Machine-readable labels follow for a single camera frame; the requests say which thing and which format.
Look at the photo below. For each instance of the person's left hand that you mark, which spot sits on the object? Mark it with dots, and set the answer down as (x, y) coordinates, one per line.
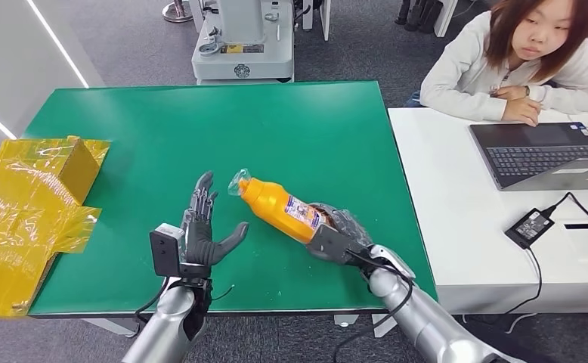
(512, 92)

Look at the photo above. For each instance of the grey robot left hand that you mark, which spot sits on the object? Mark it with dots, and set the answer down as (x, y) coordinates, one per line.
(199, 240)

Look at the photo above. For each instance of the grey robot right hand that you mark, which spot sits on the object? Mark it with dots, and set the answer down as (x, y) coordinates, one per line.
(351, 225)

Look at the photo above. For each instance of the person's right hand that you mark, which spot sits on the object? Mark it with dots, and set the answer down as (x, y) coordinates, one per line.
(522, 110)

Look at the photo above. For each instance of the orange plastic bottle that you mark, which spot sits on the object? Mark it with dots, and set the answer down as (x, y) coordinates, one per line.
(274, 205)

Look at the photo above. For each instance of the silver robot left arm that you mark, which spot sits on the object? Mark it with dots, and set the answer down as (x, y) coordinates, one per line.
(169, 325)

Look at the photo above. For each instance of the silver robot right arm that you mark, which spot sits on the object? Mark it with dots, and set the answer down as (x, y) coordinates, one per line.
(424, 320)

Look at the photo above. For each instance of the dark grey laptop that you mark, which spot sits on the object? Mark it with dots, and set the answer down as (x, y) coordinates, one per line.
(534, 155)

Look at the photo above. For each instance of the person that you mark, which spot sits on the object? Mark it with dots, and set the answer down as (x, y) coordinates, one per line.
(464, 75)

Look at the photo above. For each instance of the white desk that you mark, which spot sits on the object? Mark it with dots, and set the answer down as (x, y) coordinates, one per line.
(449, 225)

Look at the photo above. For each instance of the white desk leg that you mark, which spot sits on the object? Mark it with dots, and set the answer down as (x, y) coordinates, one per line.
(324, 17)
(445, 15)

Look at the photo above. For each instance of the black power adapter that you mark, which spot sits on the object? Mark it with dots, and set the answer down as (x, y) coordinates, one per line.
(529, 228)

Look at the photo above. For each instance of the black shoes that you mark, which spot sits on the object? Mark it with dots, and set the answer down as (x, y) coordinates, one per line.
(419, 15)

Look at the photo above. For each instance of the yellow film-wrapped cardboard box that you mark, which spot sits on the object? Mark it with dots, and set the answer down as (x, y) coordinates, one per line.
(23, 225)

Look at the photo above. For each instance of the white machine with column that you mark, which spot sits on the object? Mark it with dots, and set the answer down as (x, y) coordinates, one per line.
(244, 55)

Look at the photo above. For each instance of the round metal stand base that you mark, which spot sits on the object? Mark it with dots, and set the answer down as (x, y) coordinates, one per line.
(176, 12)

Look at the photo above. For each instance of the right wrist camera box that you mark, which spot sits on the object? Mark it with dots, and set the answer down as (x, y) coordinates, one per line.
(331, 245)

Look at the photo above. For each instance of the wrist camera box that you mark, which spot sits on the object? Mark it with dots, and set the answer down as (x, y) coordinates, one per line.
(166, 250)
(331, 245)

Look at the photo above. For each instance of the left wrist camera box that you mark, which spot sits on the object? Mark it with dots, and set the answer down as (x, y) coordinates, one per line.
(166, 250)

